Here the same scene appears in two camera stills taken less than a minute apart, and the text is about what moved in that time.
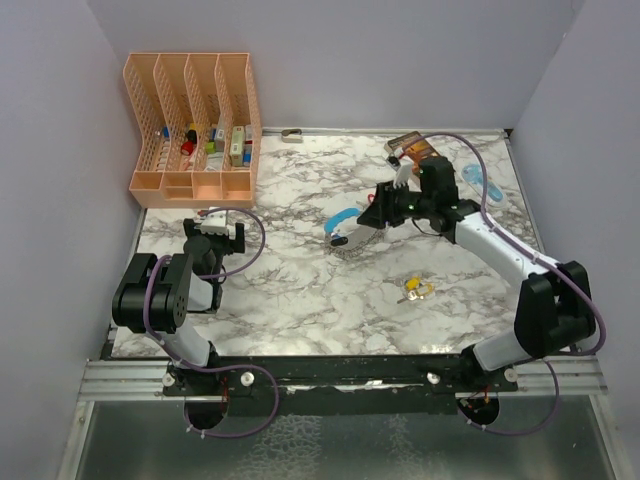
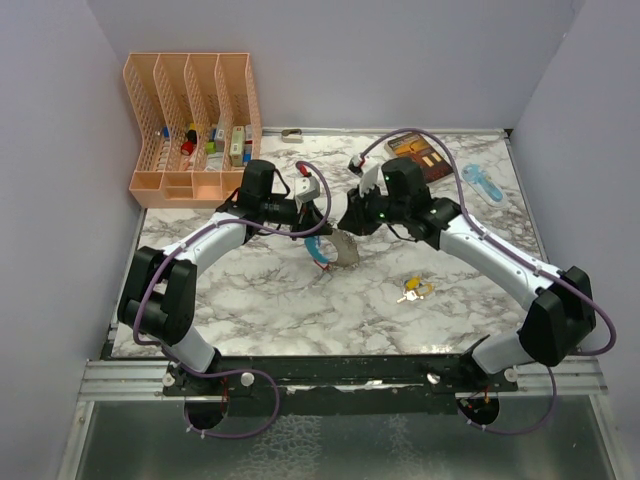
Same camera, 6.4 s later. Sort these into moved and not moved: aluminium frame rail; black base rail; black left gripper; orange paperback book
Moved: black left gripper
Not moved: black base rail; orange paperback book; aluminium frame rail
